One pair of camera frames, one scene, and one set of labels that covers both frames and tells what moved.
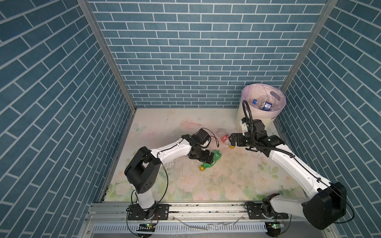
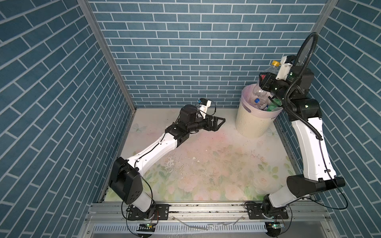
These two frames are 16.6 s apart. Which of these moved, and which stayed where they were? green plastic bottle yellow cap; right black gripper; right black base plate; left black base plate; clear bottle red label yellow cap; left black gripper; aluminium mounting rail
Moved: green plastic bottle yellow cap; left black gripper; clear bottle red label yellow cap; right black gripper
Stayed: aluminium mounting rail; right black base plate; left black base plate
